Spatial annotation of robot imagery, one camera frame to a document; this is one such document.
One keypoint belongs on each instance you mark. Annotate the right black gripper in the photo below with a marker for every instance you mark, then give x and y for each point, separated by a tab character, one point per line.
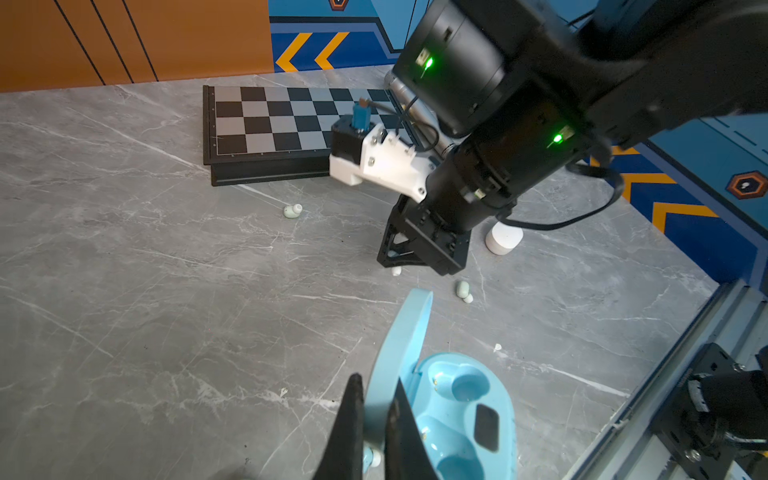
413	238

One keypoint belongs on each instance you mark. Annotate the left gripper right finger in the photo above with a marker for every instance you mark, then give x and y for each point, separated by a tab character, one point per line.
404	454

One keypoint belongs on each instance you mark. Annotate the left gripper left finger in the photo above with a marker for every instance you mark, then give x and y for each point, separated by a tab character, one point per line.
343	455

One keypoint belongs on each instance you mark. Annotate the blue earbud charging case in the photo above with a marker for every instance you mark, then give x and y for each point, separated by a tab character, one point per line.
462	409

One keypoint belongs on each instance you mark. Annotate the white earbud charging case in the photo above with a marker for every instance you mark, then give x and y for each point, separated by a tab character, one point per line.
501	239

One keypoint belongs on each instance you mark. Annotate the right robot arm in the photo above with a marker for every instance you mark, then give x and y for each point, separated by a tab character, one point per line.
526	95

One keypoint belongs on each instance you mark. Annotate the green earbud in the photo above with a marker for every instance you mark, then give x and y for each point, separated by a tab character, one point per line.
293	211
463	292

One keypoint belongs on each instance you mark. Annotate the black and silver chessboard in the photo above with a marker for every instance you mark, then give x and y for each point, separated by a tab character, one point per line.
262	134

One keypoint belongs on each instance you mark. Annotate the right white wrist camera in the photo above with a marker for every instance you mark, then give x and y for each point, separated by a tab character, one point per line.
364	151

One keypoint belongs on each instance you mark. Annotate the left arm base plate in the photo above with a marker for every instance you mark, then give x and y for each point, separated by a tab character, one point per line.
714	412

